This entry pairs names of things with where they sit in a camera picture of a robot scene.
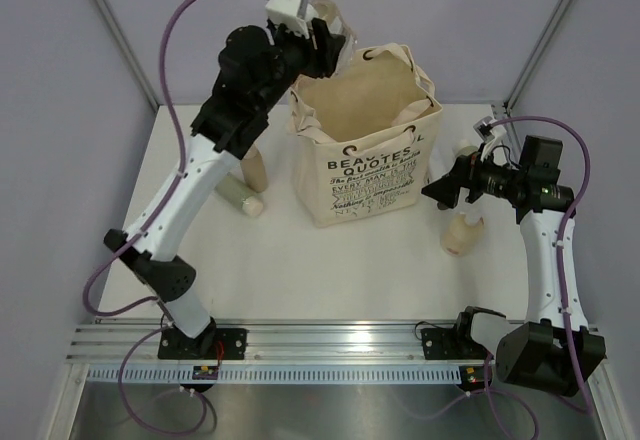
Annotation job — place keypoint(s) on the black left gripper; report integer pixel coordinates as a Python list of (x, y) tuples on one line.
[(328, 46)]

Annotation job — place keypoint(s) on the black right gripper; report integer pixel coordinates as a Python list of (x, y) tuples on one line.
[(447, 189)]

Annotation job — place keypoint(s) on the clear amber soap bottle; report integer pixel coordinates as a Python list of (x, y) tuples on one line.
[(328, 11)]

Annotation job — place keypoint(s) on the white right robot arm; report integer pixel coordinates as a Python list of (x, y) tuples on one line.
[(553, 350)]

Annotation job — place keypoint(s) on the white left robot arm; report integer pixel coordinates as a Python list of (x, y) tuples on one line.
[(226, 126)]

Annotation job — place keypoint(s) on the cream canvas tote bag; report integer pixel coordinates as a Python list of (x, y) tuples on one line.
[(365, 136)]

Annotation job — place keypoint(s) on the white tube black cap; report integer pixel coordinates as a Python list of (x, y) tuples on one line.
[(437, 166)]

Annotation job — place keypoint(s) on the pale green round bottle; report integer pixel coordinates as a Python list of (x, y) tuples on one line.
[(465, 150)]

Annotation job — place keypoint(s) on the cream pump lotion bottle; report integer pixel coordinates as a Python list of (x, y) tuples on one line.
[(462, 234)]

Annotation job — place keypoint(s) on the beige pump bottle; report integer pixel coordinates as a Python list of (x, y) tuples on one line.
[(254, 171)]

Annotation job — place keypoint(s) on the pale green lotion tube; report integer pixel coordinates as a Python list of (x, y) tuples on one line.
[(240, 196)]

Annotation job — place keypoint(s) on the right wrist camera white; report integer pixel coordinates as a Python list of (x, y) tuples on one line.
[(490, 134)]

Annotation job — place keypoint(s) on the right aluminium frame post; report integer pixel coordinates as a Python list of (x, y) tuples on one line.
[(542, 45)]

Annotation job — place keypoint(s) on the aluminium frame post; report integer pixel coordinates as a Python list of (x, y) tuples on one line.
[(542, 45), (117, 34)]

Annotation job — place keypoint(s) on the left aluminium frame post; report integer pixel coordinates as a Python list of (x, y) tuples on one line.
[(117, 34)]

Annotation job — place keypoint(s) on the aluminium mounting rail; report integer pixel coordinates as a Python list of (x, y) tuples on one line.
[(269, 342)]

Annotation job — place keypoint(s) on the white slotted cable duct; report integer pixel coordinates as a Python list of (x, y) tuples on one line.
[(278, 374)]

